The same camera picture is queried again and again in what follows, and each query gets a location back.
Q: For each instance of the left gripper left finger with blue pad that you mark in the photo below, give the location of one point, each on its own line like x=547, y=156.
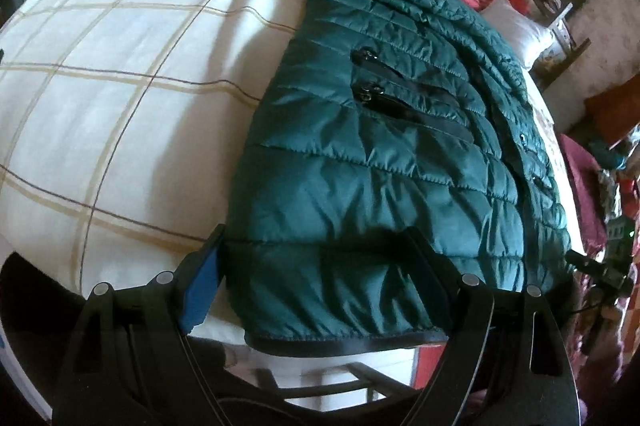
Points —
x=173, y=303

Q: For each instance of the floral checked bed quilt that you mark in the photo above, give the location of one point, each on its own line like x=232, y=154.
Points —
x=122, y=125

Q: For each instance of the white satin pillow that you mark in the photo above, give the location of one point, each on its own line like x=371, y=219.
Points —
x=527, y=39

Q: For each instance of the maroon blanket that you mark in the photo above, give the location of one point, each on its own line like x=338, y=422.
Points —
x=583, y=175

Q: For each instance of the dark green quilted jacket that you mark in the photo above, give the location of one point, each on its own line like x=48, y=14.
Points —
x=385, y=115

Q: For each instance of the wooden chair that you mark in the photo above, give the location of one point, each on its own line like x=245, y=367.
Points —
x=564, y=51

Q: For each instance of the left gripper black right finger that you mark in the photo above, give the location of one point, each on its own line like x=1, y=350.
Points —
x=462, y=306

